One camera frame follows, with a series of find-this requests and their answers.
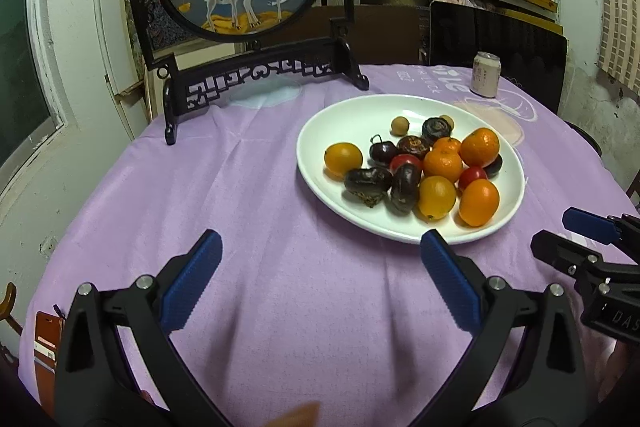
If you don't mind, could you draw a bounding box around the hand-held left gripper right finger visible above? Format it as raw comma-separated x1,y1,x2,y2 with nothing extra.
420,229,590,427

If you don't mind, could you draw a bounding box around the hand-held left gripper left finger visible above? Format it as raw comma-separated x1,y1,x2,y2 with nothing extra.
52,229,236,427

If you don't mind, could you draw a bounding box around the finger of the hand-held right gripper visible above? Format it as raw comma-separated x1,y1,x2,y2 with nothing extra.
531,230,640,295
561,207,640,258

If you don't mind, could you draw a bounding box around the orange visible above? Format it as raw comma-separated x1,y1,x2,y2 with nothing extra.
418,176,458,222
458,179,501,228
324,143,364,176

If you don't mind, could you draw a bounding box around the red cherry tomato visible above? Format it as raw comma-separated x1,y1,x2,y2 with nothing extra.
389,153,423,172
458,166,488,190

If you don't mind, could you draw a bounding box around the dark purple plum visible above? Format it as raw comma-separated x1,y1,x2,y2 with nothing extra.
482,154,504,179

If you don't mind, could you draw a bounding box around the large tangerine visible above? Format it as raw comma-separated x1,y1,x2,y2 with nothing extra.
460,127,501,168

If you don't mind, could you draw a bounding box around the small tangerine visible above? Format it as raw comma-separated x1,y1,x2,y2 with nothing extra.
433,136,462,155

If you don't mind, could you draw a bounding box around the white round plate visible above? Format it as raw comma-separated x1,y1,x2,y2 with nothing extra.
296,94,526,244

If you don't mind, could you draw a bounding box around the person's right hand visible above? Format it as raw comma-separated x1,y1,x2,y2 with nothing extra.
597,342,640,408

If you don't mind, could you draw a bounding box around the black round stool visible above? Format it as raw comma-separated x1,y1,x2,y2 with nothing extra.
565,122,603,158

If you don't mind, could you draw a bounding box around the purple printed tablecloth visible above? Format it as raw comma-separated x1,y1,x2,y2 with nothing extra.
17,64,626,427

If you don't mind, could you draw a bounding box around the brown bag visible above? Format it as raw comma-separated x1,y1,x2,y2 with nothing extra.
32,312,66,378

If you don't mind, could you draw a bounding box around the pale drink can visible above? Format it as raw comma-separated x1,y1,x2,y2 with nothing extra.
472,51,501,98

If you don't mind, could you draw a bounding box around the black chair back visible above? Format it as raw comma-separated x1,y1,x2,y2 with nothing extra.
428,1,568,115

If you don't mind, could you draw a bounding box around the brick pattern cloth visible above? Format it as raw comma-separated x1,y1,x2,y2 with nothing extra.
592,0,640,98

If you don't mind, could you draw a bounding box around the pink cloth bundle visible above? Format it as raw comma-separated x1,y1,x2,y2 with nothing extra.
432,0,501,12

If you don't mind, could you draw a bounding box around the white board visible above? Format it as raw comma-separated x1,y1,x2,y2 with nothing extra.
92,0,151,98

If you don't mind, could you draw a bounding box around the window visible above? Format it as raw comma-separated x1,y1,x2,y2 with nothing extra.
0,0,68,188

